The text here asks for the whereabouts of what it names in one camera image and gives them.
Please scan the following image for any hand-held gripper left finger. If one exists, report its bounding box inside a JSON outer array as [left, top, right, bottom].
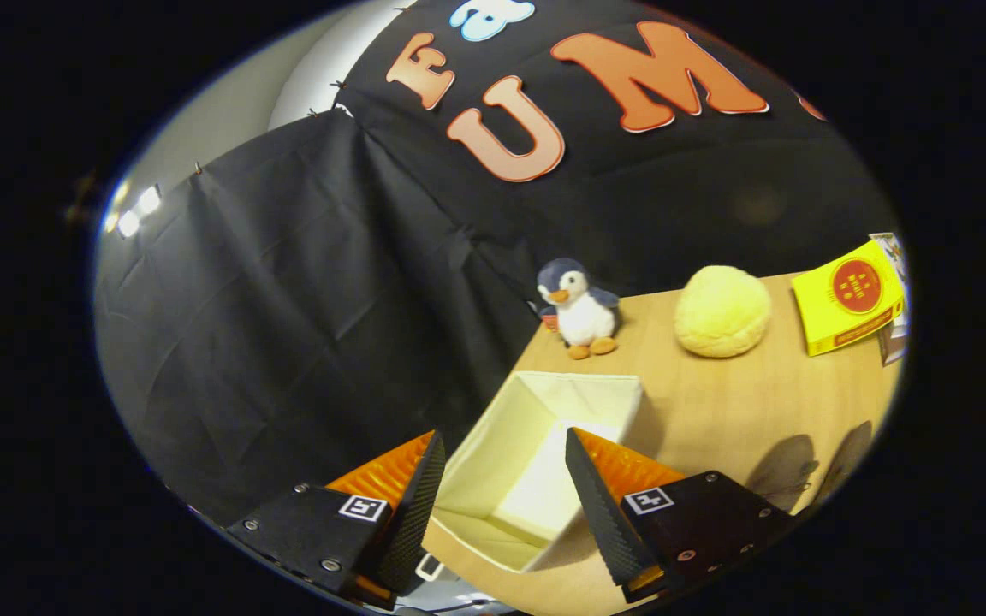
[[226, 430, 447, 610]]

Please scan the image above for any yellow book with red circle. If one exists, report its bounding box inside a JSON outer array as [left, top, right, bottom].
[[793, 240, 906, 357]]

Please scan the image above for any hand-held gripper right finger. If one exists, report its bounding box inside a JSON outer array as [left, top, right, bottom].
[[565, 428, 798, 604]]

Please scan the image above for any yellow round plush cushion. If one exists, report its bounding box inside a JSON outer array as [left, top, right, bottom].
[[674, 265, 773, 358]]

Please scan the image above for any brown book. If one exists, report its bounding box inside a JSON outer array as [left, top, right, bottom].
[[878, 321, 910, 367]]

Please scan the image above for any penguin plush toy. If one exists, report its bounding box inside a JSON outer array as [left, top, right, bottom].
[[536, 258, 622, 360]]

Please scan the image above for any white illustrated book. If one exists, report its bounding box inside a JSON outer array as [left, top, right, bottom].
[[870, 233, 910, 335]]

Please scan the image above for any ceiling light panel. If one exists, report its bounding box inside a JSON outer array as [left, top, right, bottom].
[[104, 184, 164, 239]]

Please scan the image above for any beige fabric storage box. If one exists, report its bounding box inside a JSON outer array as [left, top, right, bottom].
[[420, 370, 656, 583]]

